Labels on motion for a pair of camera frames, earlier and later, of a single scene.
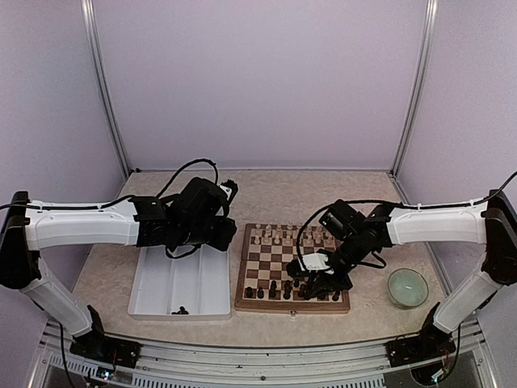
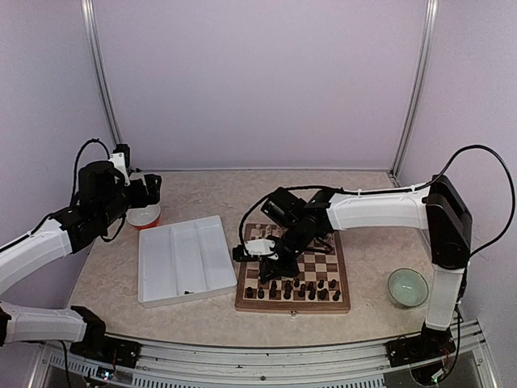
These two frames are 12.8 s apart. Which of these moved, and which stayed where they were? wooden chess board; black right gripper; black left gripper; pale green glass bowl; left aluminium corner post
Moved: black right gripper; black left gripper
Stayed: wooden chess board; pale green glass bowl; left aluminium corner post
